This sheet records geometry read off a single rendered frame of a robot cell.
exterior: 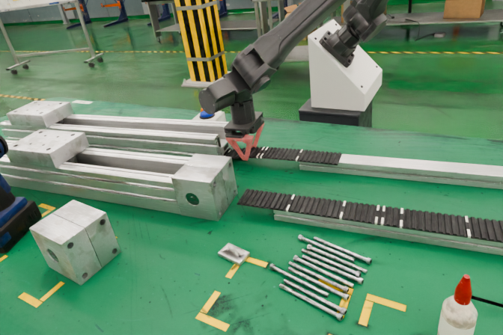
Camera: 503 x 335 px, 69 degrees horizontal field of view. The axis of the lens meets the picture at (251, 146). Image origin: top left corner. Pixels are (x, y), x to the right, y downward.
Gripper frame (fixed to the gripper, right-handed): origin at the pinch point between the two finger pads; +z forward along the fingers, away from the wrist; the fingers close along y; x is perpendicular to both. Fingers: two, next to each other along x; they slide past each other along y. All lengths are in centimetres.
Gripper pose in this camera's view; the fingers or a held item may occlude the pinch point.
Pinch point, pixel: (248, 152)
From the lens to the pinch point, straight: 92.5
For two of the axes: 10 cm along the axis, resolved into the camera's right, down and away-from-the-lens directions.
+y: -3.7, 4.8, -8.0
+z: 1.3, 8.8, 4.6
